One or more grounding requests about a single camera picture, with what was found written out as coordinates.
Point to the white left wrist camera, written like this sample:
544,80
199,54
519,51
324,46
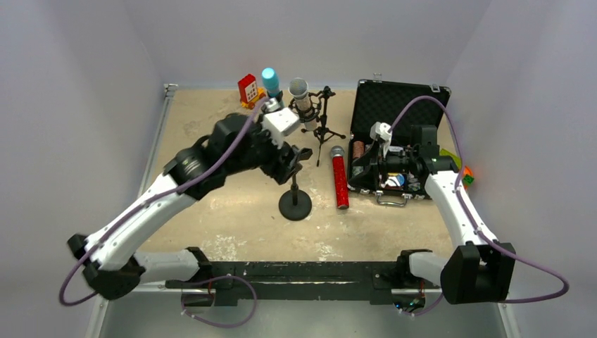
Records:
279,122

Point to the rhinestone silver microphone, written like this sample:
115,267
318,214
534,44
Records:
298,88

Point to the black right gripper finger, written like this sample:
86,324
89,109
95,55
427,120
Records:
364,175
366,153

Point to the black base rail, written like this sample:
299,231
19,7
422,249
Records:
376,282

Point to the red toy block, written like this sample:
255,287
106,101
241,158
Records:
249,91

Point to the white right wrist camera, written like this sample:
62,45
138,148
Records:
381,132

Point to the red glitter microphone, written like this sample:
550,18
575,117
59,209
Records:
340,183

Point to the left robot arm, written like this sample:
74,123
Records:
110,259

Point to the black tripod shock mount stand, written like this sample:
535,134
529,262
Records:
322,133

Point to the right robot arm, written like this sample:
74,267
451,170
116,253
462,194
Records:
481,267

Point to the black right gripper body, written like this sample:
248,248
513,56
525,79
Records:
376,165

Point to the black poker chip case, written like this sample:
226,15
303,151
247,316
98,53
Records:
414,112

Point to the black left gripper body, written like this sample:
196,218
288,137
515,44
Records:
289,163

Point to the blue toy microphone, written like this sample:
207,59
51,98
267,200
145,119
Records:
270,82

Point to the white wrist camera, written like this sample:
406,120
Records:
279,122
381,132

